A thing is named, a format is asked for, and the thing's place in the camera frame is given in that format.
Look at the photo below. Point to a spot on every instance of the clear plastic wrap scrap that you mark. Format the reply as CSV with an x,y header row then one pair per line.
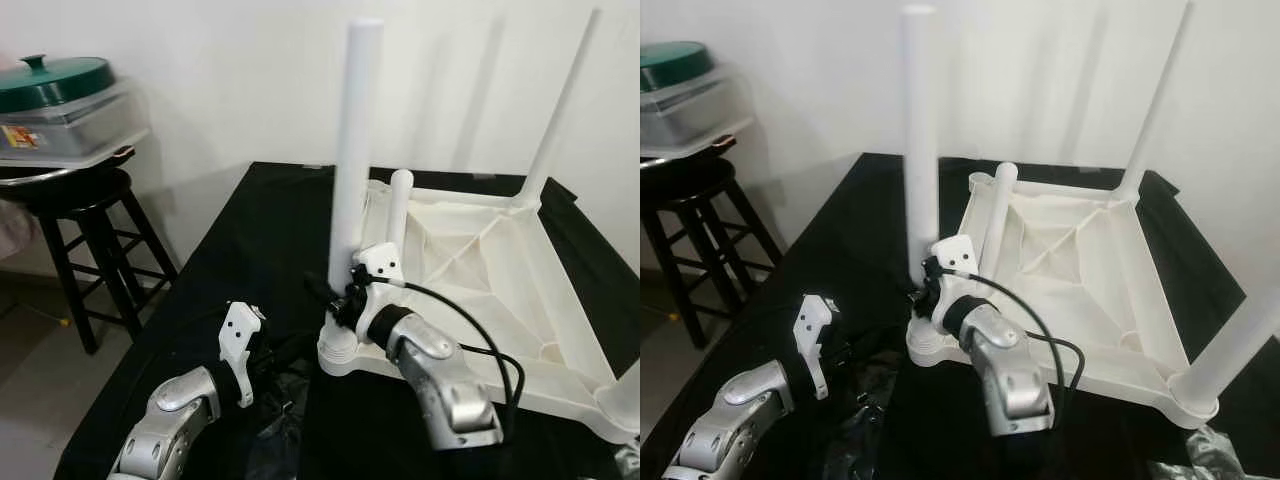
x,y
280,420
1200,460
627,462
870,410

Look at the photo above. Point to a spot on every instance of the clear plastic storage container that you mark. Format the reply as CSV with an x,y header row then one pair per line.
x,y
680,110
60,120

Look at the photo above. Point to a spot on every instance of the black round stool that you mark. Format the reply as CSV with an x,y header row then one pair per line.
x,y
85,190
690,185

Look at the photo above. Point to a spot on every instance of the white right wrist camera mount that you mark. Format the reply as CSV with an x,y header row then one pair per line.
x,y
380,262
958,255

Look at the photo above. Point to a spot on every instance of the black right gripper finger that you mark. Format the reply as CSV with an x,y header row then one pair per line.
x,y
322,292
917,293

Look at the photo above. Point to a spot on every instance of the black tablecloth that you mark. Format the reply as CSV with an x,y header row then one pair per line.
x,y
830,240
220,250

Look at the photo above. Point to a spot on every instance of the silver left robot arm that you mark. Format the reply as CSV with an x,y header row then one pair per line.
x,y
730,420
170,410

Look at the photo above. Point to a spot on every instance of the grey tape piece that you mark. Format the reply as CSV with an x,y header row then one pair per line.
x,y
310,167
935,160

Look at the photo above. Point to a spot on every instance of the cream plastic children table top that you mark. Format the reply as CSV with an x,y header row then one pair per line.
x,y
1080,270
500,280

